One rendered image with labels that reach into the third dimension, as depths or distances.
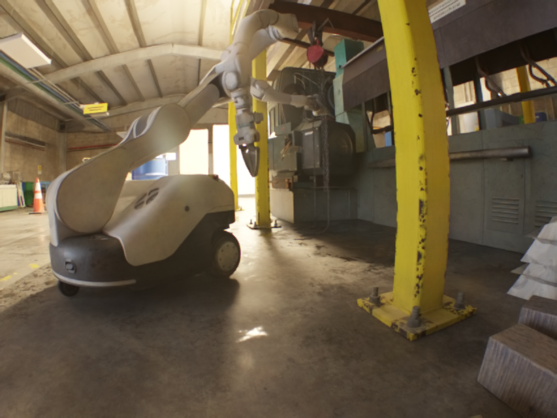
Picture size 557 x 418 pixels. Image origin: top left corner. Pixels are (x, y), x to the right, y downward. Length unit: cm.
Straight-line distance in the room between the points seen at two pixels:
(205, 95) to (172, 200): 55
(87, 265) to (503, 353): 88
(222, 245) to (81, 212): 46
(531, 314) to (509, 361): 17
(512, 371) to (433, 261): 34
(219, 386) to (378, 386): 26
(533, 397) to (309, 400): 33
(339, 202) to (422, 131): 199
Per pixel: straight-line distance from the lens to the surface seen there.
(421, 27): 79
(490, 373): 52
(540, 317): 63
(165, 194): 82
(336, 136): 240
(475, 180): 166
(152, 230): 79
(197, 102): 119
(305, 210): 246
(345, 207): 262
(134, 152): 95
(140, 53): 1102
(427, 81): 72
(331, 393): 49
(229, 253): 99
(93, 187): 88
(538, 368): 46
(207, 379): 53
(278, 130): 271
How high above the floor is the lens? 32
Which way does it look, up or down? 5 degrees down
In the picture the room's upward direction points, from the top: 2 degrees counter-clockwise
